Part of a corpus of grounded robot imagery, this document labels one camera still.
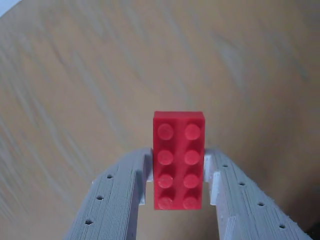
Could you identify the red lego block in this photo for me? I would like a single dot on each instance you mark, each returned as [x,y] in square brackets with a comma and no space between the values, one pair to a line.
[178,162]

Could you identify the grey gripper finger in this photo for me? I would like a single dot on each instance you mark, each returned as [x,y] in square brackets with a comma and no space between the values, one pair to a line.
[240,207]
[115,200]

